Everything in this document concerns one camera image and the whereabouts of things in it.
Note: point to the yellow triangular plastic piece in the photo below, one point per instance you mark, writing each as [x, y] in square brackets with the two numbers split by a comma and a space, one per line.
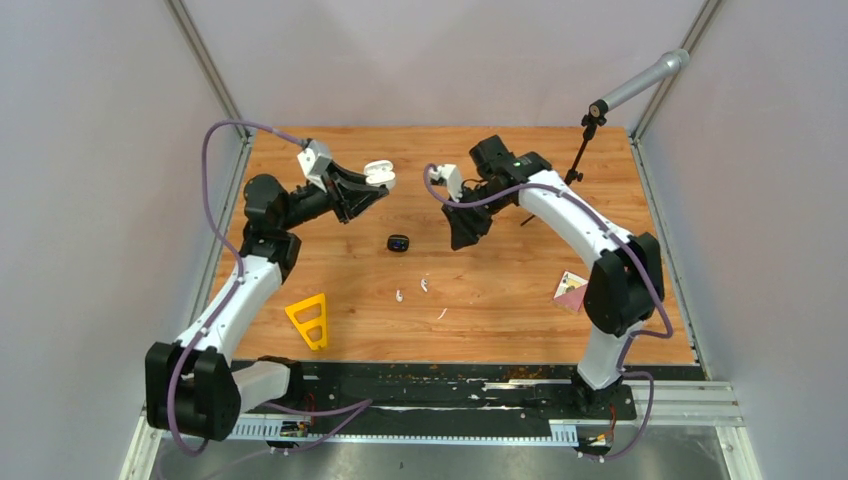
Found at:
[310, 319]

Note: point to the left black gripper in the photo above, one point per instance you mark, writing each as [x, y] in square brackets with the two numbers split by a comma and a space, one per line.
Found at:
[355, 196]

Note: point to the white slotted cable duct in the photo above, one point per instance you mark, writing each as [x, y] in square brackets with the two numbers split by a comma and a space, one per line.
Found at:
[271, 429]

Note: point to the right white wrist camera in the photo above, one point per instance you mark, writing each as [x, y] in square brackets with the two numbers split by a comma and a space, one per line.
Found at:
[448, 176]

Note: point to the red playing card box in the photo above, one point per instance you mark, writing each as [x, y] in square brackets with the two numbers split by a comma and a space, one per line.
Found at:
[570, 292]

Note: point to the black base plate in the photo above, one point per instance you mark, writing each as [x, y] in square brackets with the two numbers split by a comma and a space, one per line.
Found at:
[543, 389]

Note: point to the black tripod stand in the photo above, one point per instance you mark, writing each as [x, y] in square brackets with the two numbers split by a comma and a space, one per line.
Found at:
[591, 122]

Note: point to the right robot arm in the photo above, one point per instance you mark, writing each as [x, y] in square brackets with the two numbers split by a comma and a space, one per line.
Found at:
[625, 285]

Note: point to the white earbud charging case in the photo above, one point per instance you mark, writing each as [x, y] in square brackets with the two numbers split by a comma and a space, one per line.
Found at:
[380, 173]

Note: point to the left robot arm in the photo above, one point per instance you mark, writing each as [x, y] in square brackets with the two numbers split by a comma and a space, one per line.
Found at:
[191, 388]

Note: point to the grey metal cylinder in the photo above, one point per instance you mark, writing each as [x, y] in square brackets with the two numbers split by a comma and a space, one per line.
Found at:
[669, 64]

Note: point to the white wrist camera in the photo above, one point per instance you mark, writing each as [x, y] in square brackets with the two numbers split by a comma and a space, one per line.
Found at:
[314, 159]
[448, 176]

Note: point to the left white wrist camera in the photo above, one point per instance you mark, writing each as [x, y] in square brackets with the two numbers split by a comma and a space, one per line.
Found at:
[314, 159]

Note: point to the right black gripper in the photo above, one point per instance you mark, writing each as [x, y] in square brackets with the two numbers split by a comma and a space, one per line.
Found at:
[465, 230]

